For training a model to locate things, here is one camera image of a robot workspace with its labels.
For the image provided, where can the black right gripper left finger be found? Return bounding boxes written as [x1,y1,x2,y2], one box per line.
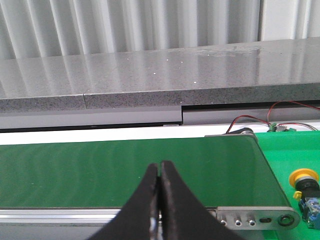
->
[89,163,159,240]

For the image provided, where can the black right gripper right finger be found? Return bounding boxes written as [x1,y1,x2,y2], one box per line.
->
[160,160,242,240]

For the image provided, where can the yellow mushroom push button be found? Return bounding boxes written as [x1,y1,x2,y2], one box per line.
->
[288,168,320,230]

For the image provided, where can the green conveyor belt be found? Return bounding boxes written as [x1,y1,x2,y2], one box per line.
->
[0,135,289,208]

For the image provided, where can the green plastic tray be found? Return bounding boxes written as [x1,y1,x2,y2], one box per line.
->
[254,130,320,240]

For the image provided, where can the green terminal connector board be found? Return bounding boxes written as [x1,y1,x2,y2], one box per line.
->
[267,122,297,133]

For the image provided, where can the grey granite counter ledge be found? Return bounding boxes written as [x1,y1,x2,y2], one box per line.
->
[0,37,320,114]

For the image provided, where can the white vertical blinds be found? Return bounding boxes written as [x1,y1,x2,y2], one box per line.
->
[0,0,320,60]

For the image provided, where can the aluminium conveyor frame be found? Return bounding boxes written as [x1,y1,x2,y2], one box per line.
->
[0,130,300,230]

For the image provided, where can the red wire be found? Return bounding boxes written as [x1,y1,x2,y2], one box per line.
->
[226,100,320,134]

